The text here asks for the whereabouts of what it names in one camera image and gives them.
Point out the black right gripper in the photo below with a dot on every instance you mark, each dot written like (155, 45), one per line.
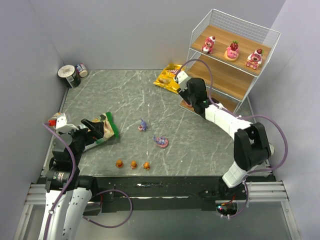
(184, 92)

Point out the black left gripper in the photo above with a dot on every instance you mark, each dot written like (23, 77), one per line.
(85, 132)

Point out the pink bear strawberry donut toy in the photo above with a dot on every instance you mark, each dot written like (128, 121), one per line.
(232, 52)

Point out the pink bear cream hat toy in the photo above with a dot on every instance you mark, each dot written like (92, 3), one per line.
(208, 46)

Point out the orange bear toy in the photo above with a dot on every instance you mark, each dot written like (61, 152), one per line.
(133, 165)
(146, 165)
(119, 163)

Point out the pink bear cake toy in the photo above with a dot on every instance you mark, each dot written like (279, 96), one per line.
(255, 59)

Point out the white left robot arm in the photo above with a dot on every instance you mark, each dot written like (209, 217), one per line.
(68, 192)

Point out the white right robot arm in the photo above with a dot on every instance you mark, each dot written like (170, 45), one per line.
(250, 142)

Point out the green cassava chips bag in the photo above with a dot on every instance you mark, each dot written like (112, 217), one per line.
(110, 129)

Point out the yellow Lays chips bag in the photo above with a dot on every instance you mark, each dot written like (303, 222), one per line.
(166, 78)

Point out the black labelled can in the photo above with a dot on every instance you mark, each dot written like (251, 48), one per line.
(69, 74)

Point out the blue white tipped can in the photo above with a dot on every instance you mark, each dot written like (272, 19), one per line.
(81, 70)

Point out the silver top tin can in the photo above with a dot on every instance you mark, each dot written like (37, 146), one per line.
(272, 149)

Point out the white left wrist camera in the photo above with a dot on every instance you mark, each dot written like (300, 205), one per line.
(64, 124)

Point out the white wire wooden shelf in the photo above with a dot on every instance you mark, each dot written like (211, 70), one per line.
(230, 82)

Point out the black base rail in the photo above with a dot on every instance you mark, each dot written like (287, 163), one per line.
(150, 193)

